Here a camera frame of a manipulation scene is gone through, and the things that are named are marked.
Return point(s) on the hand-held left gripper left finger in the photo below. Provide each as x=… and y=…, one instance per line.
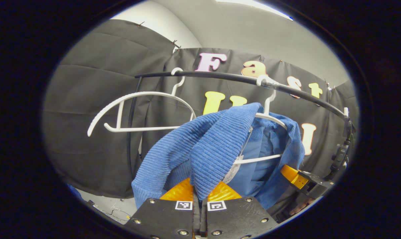
x=167, y=219

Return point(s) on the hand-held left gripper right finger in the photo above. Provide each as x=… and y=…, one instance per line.
x=237, y=219

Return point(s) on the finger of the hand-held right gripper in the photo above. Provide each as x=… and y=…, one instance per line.
x=315, y=186

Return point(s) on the white plastic hanger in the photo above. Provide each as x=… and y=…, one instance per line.
x=270, y=118
x=120, y=99

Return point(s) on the black clothes rack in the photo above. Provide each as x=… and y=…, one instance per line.
x=220, y=76

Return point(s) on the grey garment tag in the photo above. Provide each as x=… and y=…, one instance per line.
x=235, y=167

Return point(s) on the black backdrop cloth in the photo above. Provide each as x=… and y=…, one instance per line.
x=94, y=83

